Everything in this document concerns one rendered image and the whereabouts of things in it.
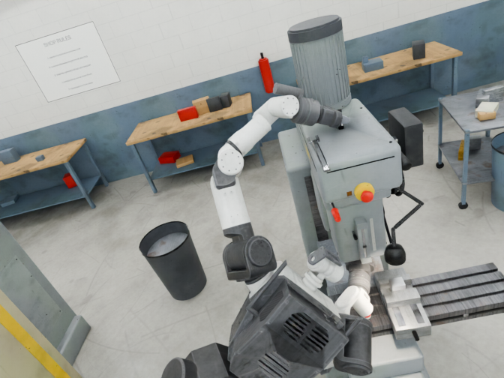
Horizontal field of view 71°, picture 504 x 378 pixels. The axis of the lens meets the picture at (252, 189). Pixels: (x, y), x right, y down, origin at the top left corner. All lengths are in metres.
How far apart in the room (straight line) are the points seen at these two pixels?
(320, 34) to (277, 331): 0.97
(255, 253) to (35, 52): 5.48
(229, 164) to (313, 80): 0.53
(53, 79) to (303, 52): 5.13
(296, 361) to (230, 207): 0.45
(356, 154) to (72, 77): 5.30
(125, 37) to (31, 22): 1.25
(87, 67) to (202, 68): 1.65
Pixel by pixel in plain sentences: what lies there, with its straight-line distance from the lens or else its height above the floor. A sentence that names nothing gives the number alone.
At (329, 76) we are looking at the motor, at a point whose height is 2.03.
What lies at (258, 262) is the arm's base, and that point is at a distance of 1.02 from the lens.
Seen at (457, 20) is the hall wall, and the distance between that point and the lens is 6.19.
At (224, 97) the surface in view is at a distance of 5.12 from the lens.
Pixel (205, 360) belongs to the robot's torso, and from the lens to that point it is 1.19.
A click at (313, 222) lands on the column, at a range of 1.98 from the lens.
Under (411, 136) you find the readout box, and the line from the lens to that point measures 1.67.
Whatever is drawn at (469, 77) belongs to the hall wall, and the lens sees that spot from 6.53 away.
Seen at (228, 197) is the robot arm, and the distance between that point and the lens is 1.06.
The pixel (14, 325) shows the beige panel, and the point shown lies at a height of 1.28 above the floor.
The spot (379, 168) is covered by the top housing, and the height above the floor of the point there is 1.83.
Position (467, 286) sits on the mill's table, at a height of 0.90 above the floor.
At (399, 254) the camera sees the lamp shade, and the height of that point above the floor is 1.49.
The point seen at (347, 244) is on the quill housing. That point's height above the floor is 1.42.
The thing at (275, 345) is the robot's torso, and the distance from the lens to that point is 1.01.
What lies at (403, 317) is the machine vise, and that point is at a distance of 1.83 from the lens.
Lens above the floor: 2.45
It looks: 31 degrees down
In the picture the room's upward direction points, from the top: 18 degrees counter-clockwise
